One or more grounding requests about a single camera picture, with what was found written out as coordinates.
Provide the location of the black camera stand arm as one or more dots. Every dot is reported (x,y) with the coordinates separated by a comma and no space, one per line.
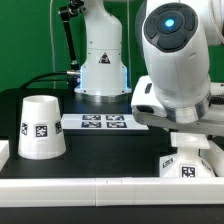
(67,12)

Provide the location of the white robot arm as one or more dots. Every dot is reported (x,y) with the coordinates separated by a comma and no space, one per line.
(174,37)

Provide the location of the white marker tag plate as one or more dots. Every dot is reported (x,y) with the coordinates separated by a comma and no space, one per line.
(101,122)

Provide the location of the white lamp shade cone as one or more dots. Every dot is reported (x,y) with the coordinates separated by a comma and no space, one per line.
(41,134)

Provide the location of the white front wall rail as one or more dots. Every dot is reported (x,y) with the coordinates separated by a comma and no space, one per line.
(110,191)

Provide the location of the white right wall rail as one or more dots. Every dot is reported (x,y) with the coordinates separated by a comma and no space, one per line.
(215,157)

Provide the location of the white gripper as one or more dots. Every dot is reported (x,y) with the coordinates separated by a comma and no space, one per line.
(206,118)

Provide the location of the white lamp base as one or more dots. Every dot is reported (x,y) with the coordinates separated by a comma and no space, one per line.
(186,162)

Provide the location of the white wall rail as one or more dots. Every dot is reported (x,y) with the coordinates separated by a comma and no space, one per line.
(215,157)
(110,191)
(4,153)

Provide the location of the white left wall rail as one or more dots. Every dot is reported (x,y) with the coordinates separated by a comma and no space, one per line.
(4,153)

